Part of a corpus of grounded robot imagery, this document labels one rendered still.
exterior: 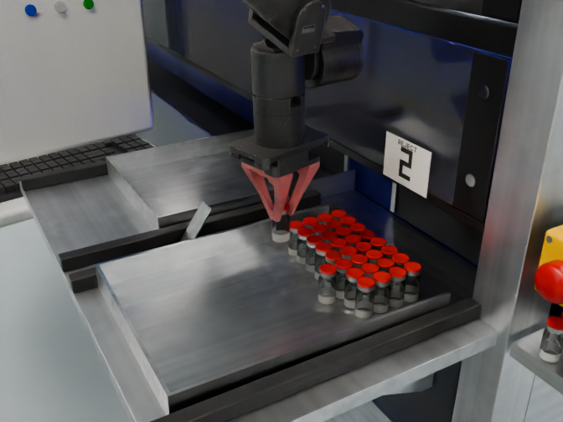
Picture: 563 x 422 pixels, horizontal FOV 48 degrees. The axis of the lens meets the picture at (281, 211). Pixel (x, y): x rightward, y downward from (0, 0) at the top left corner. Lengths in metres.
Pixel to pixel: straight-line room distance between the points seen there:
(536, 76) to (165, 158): 0.71
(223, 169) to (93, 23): 0.49
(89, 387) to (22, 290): 0.63
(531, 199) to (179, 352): 0.40
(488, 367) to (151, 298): 0.41
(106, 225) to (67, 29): 0.58
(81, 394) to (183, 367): 1.34
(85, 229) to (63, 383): 1.15
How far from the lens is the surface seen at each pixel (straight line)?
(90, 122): 1.50
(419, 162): 0.79
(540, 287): 0.65
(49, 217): 1.03
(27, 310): 2.43
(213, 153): 1.20
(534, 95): 0.66
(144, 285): 0.82
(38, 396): 2.06
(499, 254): 0.73
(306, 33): 0.64
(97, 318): 0.78
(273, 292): 0.79
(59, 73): 1.45
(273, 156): 0.67
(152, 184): 1.09
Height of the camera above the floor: 1.33
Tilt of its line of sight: 27 degrees down
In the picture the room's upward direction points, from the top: straight up
